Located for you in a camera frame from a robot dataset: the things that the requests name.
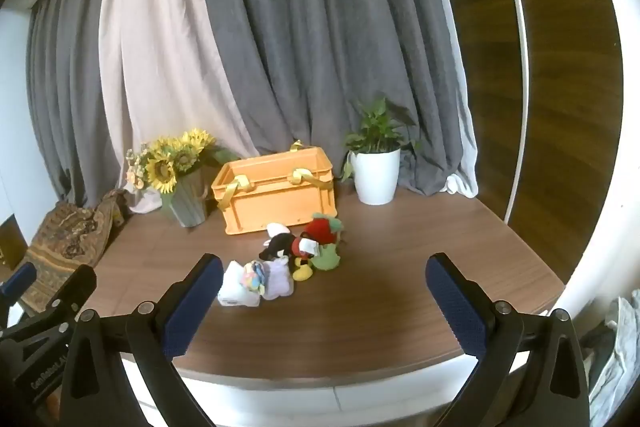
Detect white curtain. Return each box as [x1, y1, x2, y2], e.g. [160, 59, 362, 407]
[427, 0, 479, 198]

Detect green potted plant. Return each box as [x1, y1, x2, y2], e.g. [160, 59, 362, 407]
[341, 97, 423, 182]

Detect white plant pot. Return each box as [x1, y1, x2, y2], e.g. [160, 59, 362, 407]
[349, 148, 402, 206]

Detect red strawberry plush toy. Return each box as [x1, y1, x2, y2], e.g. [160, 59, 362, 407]
[300, 213, 346, 248]

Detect pastel multicolour soft toy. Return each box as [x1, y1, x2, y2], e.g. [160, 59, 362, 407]
[242, 261, 267, 294]

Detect purple soft cloth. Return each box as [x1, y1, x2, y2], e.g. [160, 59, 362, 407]
[261, 256, 295, 300]

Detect artificial sunflower bouquet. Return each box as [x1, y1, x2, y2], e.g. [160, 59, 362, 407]
[142, 128, 241, 195]

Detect beige curtain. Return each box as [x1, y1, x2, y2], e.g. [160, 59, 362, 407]
[99, 0, 261, 214]

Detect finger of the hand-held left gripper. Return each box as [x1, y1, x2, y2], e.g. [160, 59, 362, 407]
[30, 264, 98, 334]
[0, 263, 38, 308]

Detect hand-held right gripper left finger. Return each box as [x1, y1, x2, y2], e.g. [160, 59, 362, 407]
[59, 252, 224, 427]

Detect orange plastic crate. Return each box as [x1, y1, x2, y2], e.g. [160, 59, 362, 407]
[211, 139, 339, 237]

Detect black mouse plush toy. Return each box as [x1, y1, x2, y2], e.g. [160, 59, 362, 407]
[259, 232, 322, 283]

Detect beige dried flowers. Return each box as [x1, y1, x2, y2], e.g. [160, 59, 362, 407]
[124, 146, 151, 192]

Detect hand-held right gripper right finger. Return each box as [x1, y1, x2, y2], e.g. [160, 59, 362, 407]
[425, 252, 591, 427]

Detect blue cartoon tissue pack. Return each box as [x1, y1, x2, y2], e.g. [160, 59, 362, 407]
[217, 260, 262, 308]

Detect grey ribbed vase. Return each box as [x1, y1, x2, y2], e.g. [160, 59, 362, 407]
[160, 169, 208, 229]

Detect grey curtain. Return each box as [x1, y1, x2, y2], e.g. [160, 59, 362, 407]
[195, 0, 468, 198]
[26, 0, 133, 208]

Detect white hoop frame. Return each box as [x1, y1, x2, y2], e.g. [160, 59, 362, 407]
[482, 0, 530, 225]

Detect green plush toy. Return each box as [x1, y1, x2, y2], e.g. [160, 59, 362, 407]
[312, 244, 342, 271]

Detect brown patterned cloth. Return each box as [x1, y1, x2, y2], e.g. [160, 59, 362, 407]
[10, 189, 132, 315]

